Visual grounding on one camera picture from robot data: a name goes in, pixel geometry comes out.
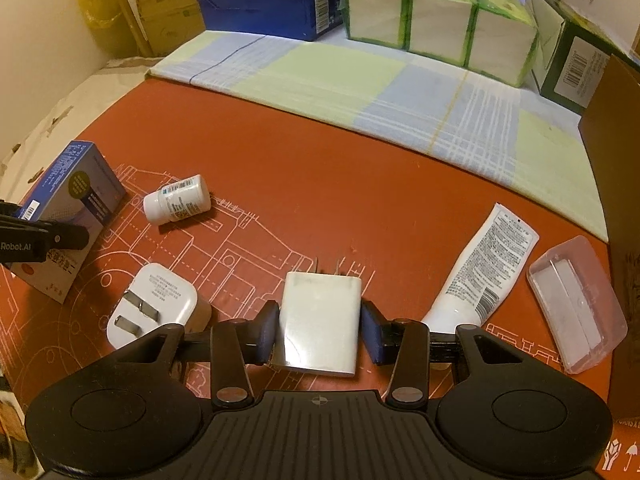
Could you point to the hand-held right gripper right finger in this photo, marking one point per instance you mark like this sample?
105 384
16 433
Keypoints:
372 334

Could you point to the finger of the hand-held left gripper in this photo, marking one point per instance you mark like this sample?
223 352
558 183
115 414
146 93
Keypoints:
65 237
9 211

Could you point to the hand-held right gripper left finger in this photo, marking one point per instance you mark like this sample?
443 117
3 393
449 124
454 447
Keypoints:
267 332

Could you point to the white charger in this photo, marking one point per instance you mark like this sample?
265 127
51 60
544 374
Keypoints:
320 320

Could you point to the small blue box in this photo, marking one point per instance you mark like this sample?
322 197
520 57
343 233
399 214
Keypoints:
85 185

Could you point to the white square plug adapter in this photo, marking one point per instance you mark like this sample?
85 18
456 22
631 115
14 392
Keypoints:
160 290

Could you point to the white pill bottle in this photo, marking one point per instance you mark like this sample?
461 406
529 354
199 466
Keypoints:
175 200

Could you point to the white tube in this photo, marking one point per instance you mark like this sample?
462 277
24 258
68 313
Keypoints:
485 265

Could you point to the clear plastic case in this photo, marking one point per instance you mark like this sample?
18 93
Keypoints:
575 305

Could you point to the brown storage box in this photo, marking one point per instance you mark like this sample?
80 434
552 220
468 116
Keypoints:
620 185

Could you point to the cream printed bedsheet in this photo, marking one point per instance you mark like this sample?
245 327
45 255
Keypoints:
60 105

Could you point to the red printed cardboard sheet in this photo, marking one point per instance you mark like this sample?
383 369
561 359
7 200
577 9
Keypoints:
325 185

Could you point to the yellow plastic bag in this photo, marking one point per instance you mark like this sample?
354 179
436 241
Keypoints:
97 5

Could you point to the brown cardboard box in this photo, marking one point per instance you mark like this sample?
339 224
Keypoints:
167 22

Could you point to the pastel checkered cloth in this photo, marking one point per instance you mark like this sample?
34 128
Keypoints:
350 90

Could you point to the large blue picture box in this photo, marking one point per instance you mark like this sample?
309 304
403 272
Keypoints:
260 5

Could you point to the green tissue multipack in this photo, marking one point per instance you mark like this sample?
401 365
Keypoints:
440 25

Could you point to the dark green picture box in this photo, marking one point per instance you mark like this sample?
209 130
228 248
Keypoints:
575 65

